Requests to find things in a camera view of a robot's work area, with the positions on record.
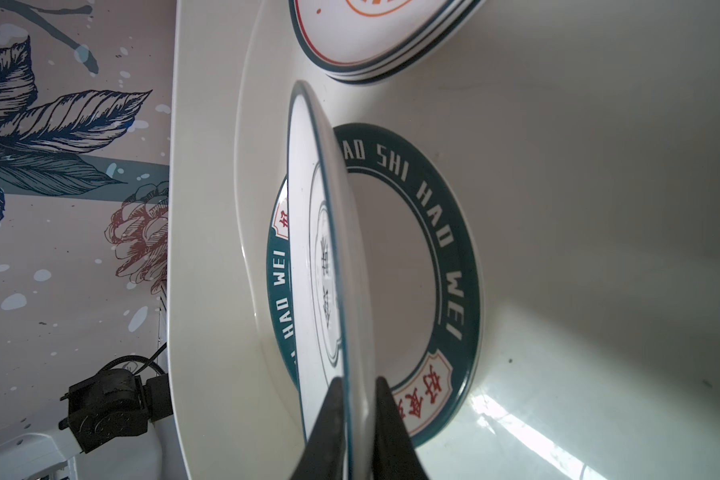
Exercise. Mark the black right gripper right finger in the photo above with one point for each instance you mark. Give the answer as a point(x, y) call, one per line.
point(394, 456)

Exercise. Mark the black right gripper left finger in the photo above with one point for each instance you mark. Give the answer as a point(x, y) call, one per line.
point(324, 453)

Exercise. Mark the white plate flower outline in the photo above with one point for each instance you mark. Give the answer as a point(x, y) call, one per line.
point(331, 301)

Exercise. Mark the green rim plate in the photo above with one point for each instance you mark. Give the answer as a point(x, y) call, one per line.
point(425, 282)

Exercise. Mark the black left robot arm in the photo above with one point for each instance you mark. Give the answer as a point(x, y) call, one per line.
point(102, 428)

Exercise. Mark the white plastic bin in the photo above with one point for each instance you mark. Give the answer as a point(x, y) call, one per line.
point(581, 140)

